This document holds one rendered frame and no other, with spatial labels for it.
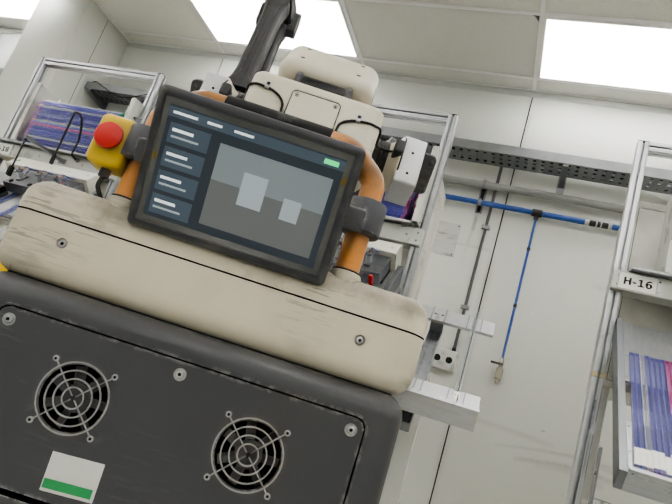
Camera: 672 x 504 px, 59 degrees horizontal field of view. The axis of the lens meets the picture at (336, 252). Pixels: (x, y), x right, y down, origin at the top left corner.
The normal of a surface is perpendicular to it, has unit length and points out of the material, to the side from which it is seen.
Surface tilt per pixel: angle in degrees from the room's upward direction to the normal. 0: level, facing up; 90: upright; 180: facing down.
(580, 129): 90
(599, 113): 90
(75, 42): 90
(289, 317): 90
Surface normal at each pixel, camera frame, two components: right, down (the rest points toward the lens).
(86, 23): 0.92, 0.22
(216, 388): 0.07, -0.23
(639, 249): -0.25, -0.33
